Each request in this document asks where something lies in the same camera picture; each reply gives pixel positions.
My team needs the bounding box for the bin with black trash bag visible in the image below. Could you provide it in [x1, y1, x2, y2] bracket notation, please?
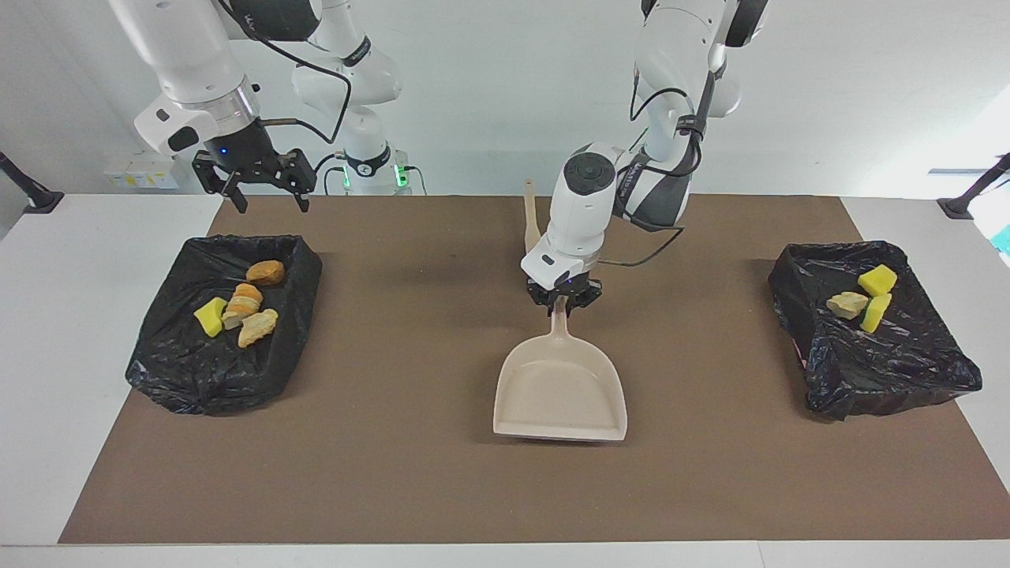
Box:
[125, 234, 324, 417]
[768, 241, 984, 421]

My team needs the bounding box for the croissant piece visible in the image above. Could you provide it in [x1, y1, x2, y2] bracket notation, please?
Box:
[238, 308, 279, 349]

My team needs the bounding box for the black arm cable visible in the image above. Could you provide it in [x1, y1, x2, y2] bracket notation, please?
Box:
[596, 47, 727, 268]
[217, 0, 353, 145]

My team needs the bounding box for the brown table mat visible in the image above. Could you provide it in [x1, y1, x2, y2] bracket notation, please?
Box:
[58, 195, 1010, 545]

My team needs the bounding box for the beige brush with black bristles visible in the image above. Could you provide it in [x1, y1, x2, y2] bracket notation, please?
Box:
[524, 180, 543, 252]

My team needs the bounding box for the black camera stand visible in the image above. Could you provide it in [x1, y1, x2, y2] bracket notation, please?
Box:
[937, 152, 1010, 220]
[0, 151, 65, 215]

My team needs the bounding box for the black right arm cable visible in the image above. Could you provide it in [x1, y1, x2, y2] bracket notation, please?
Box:
[217, 0, 353, 145]

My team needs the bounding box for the pale round bread lump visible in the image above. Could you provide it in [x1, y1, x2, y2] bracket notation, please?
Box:
[826, 291, 870, 320]

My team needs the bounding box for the black base cable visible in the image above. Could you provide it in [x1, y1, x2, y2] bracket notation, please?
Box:
[314, 152, 348, 196]

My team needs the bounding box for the beige plastic dustpan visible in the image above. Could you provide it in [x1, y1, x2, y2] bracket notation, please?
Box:
[493, 295, 629, 443]

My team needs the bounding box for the yellow sponge piece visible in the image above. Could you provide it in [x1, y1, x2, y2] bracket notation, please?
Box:
[193, 297, 229, 338]
[860, 293, 893, 334]
[858, 264, 899, 297]

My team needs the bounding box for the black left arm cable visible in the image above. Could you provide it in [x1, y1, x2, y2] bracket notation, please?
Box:
[596, 47, 727, 268]

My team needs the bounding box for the striped orange bread roll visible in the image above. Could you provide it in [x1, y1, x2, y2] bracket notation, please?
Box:
[222, 283, 264, 331]

